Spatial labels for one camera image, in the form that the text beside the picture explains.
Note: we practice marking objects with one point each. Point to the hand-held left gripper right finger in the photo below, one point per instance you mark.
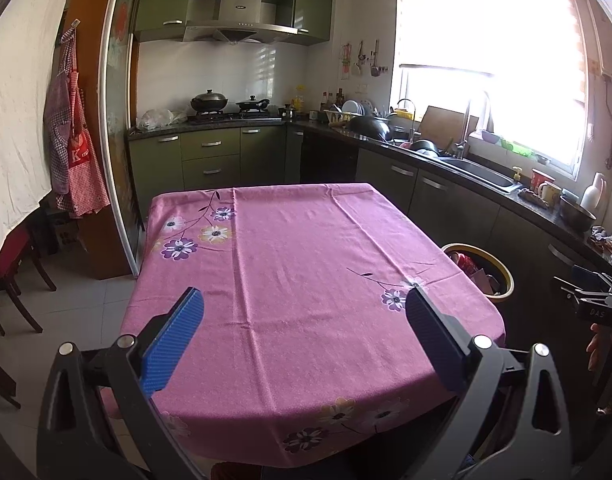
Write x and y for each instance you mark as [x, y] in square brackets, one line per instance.
[433, 340]

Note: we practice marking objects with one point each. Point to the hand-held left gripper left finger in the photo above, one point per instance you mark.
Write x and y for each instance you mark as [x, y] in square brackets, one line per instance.
[173, 340]

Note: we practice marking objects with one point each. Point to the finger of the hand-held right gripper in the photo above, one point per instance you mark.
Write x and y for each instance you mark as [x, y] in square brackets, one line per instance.
[585, 275]
[568, 290]

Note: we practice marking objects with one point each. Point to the yellow-rimmed trash bin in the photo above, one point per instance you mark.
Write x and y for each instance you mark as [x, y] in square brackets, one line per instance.
[507, 275]

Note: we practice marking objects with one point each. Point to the person's right hand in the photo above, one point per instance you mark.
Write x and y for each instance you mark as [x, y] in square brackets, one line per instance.
[596, 347]

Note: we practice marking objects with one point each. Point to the crumpled snack wrappers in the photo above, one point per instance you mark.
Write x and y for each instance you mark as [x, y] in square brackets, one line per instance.
[608, 245]

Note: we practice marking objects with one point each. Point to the dark bowl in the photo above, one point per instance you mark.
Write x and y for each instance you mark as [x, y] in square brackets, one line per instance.
[577, 215]

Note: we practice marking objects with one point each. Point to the white bottle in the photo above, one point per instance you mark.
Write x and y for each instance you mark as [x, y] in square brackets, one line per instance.
[592, 195]

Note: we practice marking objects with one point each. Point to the white mug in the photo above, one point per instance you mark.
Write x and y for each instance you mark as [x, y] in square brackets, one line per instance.
[550, 194]

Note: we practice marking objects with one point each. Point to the red mug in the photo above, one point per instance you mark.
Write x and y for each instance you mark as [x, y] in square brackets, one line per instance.
[540, 176]

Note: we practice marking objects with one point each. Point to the pink floral tablecloth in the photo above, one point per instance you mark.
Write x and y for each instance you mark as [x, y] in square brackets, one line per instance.
[296, 285]

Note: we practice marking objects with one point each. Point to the steel sink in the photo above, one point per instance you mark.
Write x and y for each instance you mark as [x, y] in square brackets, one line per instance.
[481, 175]

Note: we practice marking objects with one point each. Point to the wooden chair red cushion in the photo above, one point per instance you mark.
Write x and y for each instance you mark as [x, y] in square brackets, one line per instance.
[13, 255]

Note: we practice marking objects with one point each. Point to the red checkered apron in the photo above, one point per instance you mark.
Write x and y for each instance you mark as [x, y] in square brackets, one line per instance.
[86, 180]

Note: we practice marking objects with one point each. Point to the steel faucet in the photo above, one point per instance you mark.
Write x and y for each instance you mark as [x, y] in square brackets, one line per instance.
[463, 135]

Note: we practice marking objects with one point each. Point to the black pot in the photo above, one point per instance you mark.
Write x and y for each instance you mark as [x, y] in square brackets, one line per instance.
[425, 146]

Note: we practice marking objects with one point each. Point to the green base cabinets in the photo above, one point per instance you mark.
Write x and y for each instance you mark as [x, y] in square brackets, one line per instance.
[208, 145]

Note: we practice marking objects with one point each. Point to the wooden cutting board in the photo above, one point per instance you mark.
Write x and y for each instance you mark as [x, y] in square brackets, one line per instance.
[443, 125]

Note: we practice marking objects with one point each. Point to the glass sliding door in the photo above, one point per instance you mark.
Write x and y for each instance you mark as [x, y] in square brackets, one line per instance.
[117, 135]

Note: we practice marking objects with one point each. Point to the white plastic bag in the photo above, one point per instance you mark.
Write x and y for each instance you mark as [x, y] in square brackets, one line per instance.
[158, 120]

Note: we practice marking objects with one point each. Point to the large black wok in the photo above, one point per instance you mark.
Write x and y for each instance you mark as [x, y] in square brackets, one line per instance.
[370, 127]

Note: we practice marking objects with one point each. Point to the gas stove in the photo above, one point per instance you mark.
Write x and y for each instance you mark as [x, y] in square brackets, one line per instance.
[236, 117]

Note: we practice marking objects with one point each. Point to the purple checkered apron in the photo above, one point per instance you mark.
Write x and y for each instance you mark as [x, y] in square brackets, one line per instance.
[56, 135]

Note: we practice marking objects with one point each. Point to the bright window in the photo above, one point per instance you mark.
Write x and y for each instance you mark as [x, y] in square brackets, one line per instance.
[486, 60]

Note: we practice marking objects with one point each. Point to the black lidded wok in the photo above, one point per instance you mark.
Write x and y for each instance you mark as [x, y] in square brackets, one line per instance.
[209, 102]

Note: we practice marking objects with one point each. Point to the dish rack with plates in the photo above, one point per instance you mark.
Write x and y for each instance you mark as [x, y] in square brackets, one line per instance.
[356, 109]

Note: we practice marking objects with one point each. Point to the black lidded frying pan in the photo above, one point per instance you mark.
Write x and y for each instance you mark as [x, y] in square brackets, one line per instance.
[252, 105]

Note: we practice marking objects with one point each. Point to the small steel pot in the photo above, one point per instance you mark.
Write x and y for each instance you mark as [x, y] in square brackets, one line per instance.
[287, 111]

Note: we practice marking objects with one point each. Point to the group of sauce bottles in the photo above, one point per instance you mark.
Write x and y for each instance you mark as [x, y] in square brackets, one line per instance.
[333, 100]

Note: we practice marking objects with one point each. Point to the yellow oil bottle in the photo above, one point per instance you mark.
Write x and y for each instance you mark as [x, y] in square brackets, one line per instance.
[299, 99]

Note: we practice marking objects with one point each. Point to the white hanging sheet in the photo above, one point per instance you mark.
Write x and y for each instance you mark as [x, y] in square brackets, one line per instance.
[16, 110]

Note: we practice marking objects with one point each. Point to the hanging kitchen utensils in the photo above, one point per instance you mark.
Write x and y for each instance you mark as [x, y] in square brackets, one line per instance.
[363, 60]

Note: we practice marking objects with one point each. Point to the steel range hood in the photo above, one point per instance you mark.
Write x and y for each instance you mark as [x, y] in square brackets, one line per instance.
[241, 10]

